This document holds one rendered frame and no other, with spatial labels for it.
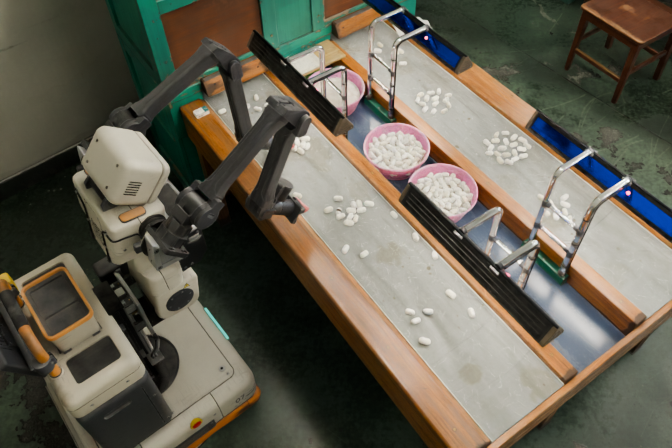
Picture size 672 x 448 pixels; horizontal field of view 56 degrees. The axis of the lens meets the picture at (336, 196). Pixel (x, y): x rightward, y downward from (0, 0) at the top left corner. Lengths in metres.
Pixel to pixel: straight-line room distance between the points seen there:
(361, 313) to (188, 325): 0.88
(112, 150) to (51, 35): 1.65
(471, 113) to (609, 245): 0.79
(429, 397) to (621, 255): 0.89
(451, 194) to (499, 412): 0.85
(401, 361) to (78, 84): 2.30
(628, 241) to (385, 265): 0.88
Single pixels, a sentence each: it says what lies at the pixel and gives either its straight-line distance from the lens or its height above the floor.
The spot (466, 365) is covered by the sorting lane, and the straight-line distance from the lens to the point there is 2.09.
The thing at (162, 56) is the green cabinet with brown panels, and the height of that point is 1.04.
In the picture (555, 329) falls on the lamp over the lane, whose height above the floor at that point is 1.11.
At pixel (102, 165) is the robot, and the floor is 1.34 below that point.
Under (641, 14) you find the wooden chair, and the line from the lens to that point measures 4.11.
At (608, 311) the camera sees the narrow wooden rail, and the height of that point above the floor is 0.71.
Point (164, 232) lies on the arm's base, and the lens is 1.80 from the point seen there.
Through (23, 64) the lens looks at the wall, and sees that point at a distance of 3.44.
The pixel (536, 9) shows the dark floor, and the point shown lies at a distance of 4.80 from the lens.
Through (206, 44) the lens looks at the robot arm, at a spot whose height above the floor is 1.38.
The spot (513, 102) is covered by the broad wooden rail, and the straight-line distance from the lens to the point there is 2.83.
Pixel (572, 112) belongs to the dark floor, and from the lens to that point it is 4.03.
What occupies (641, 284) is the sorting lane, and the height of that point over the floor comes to 0.74.
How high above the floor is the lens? 2.62
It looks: 51 degrees down
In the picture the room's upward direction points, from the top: 2 degrees counter-clockwise
